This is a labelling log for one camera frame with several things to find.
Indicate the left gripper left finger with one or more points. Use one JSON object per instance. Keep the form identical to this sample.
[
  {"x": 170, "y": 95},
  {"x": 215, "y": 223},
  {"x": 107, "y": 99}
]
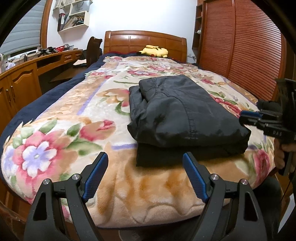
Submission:
[{"x": 46, "y": 219}]

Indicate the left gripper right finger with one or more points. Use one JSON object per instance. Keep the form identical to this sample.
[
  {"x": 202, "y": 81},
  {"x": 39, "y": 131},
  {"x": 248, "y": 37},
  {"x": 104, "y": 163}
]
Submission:
[{"x": 231, "y": 211}]

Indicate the black jacket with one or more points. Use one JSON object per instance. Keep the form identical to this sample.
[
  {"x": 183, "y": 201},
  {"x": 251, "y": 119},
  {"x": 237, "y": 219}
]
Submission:
[{"x": 172, "y": 115}]

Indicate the person's right hand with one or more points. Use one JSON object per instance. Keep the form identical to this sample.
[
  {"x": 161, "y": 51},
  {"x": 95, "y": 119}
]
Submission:
[{"x": 279, "y": 154}]

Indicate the dark folded garment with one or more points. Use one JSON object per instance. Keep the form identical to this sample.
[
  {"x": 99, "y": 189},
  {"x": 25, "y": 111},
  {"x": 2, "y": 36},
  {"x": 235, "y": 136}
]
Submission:
[{"x": 268, "y": 106}]

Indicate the wooden louvred wardrobe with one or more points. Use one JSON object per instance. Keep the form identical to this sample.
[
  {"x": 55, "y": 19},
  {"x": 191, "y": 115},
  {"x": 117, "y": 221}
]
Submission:
[{"x": 237, "y": 40}]

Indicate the navy bed sheet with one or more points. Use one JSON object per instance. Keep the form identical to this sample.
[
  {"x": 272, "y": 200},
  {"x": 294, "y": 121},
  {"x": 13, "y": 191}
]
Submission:
[{"x": 38, "y": 106}]

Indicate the wooden desk cabinet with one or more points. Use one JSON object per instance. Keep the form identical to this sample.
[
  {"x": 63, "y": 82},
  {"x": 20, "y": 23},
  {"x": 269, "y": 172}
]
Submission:
[{"x": 26, "y": 82}]

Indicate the yellow plush toy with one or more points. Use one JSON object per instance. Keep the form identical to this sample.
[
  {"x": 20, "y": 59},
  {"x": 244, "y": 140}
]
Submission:
[{"x": 154, "y": 51}]

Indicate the wooden headboard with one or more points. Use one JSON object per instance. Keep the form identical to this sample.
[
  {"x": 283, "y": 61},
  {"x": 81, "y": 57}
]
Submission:
[{"x": 127, "y": 41}]

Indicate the red basket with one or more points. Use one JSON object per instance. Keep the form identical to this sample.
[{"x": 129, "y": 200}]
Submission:
[{"x": 60, "y": 49}]

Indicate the dark wooden chair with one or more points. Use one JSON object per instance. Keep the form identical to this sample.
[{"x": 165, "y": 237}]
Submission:
[{"x": 93, "y": 51}]

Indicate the grey window blind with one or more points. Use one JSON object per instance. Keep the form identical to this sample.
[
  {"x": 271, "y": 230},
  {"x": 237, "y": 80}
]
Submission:
[{"x": 26, "y": 33}]

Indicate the white wall shelf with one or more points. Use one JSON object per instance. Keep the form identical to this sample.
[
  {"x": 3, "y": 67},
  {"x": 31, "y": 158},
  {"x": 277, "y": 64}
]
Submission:
[{"x": 72, "y": 14}]

